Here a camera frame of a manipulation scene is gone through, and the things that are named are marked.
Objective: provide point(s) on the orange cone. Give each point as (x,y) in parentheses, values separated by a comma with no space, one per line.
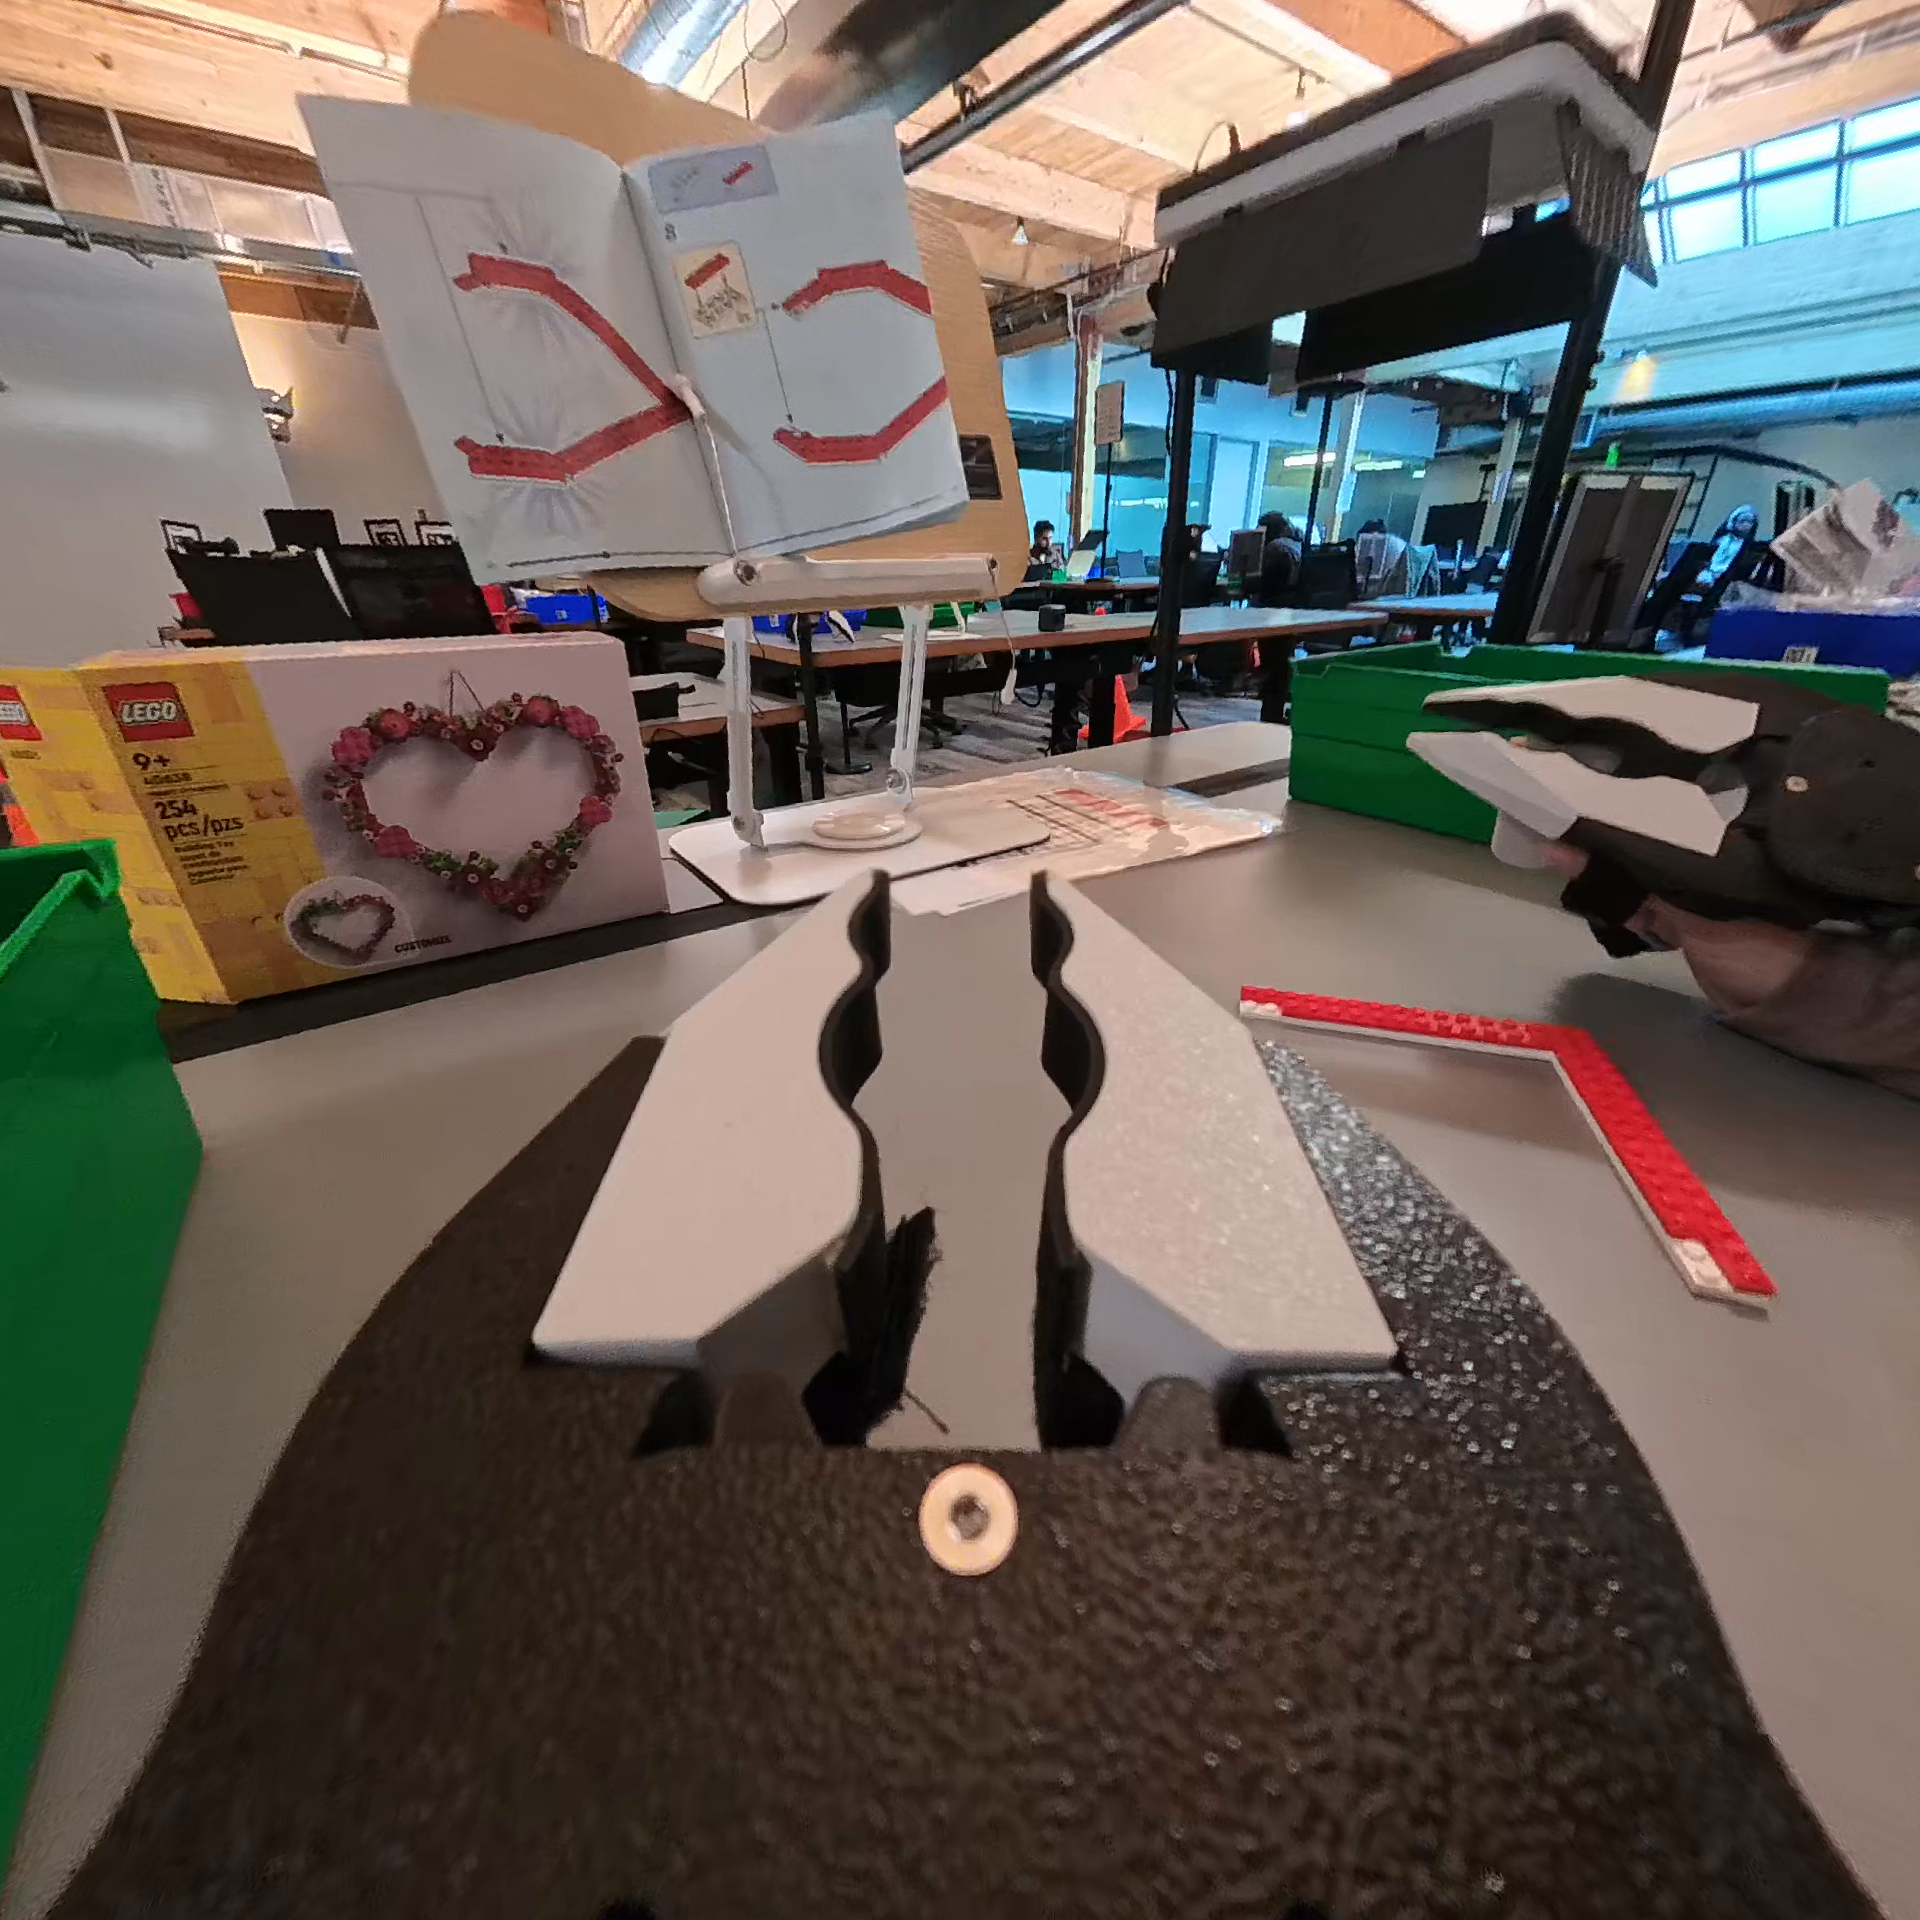
(1131,719)

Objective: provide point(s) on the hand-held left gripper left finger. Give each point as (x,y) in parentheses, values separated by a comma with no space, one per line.
(705,1188)

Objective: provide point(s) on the red angled lego plate assembly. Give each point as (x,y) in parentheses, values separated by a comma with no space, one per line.
(1648,1150)

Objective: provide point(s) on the long office desk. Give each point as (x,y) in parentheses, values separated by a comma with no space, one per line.
(1050,630)

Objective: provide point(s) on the pale blue instruction booklet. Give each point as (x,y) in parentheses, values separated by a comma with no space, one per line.
(843,452)

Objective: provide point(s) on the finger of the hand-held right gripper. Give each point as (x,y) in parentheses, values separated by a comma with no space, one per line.
(1638,709)
(1592,793)

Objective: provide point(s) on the crumpled newspaper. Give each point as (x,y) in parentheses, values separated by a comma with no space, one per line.
(1849,541)

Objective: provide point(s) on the silver spiral ceiling duct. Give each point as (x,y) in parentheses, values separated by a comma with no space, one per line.
(705,38)

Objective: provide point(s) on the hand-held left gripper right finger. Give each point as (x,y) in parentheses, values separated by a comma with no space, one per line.
(1203,1200)

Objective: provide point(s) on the yellow white lego box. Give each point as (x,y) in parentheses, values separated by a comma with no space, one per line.
(227,840)

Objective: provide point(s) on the black overhead frame bar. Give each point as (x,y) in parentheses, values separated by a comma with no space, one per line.
(1036,82)

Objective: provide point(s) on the blue bin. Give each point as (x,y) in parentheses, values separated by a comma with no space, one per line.
(1811,636)

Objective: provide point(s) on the black stand pole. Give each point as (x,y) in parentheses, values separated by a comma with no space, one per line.
(1575,421)

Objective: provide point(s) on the person's right hand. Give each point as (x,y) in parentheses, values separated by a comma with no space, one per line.
(1830,987)

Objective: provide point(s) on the black framed board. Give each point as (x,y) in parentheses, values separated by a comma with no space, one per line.
(1616,547)

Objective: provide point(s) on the clear plastic bag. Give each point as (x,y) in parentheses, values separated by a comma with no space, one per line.
(1138,818)

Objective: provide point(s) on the black overhead panel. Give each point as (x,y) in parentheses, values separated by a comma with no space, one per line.
(1350,254)

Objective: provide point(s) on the green plastic bin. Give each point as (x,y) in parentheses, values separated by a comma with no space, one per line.
(1350,753)
(93,1200)

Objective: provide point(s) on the wooden book stand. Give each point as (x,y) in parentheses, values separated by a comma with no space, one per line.
(973,344)

